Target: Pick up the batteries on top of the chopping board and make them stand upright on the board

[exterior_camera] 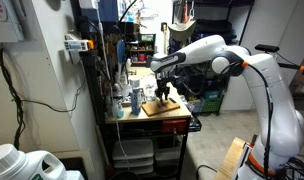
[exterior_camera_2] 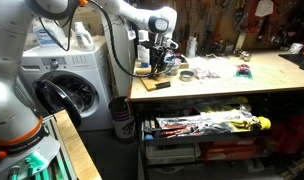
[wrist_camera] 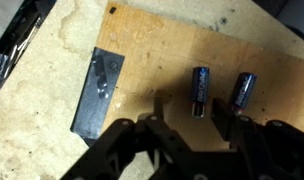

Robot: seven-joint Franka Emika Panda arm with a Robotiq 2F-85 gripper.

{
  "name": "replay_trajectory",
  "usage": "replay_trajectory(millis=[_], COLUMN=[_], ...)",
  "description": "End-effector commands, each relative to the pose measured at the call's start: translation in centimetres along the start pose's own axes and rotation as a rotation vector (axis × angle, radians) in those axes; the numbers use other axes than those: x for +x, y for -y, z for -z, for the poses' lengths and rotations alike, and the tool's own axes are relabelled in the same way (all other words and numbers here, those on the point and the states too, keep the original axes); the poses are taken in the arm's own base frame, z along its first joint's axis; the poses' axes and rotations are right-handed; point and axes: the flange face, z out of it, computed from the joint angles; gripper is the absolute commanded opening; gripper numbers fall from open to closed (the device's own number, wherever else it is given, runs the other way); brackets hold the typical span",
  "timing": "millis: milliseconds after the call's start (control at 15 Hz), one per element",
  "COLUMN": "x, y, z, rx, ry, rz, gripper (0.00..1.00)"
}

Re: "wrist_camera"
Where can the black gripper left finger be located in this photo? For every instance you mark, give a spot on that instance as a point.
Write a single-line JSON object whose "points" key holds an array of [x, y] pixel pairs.
{"points": [[158, 133]]}

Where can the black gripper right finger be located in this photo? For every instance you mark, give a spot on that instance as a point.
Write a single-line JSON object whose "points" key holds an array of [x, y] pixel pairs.
{"points": [[225, 123]]}

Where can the wooden chopping board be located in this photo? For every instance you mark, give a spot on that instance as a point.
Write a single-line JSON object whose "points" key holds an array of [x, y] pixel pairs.
{"points": [[158, 50]]}

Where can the black flat plate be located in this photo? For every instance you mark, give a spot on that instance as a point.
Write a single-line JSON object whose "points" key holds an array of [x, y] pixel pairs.
{"points": [[95, 96]]}

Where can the black tool drawer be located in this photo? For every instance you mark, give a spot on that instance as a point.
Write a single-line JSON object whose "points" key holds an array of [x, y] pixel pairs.
{"points": [[12, 50]]}

